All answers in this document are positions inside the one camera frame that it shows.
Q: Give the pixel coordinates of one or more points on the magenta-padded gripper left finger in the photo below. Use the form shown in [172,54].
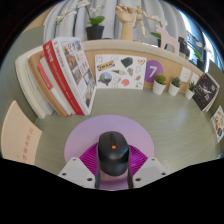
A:
[76,171]

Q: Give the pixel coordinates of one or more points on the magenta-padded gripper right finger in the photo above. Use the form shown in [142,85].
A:
[150,171]

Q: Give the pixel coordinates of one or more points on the black computer mouse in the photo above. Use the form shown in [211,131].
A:
[113,156]

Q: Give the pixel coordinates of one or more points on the purple mouse pad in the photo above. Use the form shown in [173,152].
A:
[110,125]

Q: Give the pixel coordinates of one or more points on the beige leaning card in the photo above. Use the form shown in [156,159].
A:
[20,136]

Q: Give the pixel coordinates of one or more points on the food sticker sheet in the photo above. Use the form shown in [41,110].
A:
[219,125]

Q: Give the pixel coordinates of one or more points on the small succulent in white pot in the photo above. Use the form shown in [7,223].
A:
[189,94]
[158,88]
[173,90]

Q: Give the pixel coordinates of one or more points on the thin white red-edged book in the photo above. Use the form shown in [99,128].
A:
[55,90]

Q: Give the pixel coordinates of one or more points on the black-covered book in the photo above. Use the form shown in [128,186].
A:
[204,91]

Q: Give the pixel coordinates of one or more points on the tan-covered book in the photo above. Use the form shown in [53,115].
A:
[41,80]

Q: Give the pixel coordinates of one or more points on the red-spined photo book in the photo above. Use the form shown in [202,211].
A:
[78,71]

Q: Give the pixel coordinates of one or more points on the white thick book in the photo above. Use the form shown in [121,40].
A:
[28,83]

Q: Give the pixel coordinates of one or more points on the purple round number sticker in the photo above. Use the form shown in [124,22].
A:
[152,70]

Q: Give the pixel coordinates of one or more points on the white sticker sheet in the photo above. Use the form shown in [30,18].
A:
[120,71]

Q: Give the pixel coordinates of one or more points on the white orchid in black pot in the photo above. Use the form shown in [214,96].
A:
[94,32]
[156,34]
[200,63]

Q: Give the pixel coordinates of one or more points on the dark wooden horse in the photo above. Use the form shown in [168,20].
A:
[183,48]

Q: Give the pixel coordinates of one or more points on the light wood desk shelf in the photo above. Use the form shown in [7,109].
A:
[116,46]

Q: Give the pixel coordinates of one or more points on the pink wooden horse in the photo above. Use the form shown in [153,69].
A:
[166,39]

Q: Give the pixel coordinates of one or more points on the wooden hand model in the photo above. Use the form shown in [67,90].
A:
[126,23]

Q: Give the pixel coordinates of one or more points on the grey curtain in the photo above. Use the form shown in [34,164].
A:
[110,16]

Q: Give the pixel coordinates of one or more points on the white wall socket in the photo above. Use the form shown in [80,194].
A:
[194,78]
[185,74]

